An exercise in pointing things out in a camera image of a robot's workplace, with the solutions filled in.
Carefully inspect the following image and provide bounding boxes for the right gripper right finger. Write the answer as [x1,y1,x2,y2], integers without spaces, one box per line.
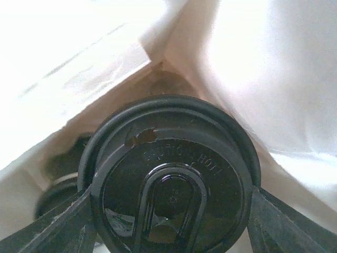
[247,187,336,252]

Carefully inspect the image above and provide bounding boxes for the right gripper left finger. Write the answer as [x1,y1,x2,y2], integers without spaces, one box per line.
[1,189,96,252]

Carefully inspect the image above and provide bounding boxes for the black paper coffee cup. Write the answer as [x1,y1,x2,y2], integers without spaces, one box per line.
[34,134,91,219]

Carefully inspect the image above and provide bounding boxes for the small brown paper bag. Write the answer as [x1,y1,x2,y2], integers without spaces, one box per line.
[1,1,336,240]

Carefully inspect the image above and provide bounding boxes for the brown pulp cup carrier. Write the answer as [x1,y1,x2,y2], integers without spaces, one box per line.
[142,61,198,98]

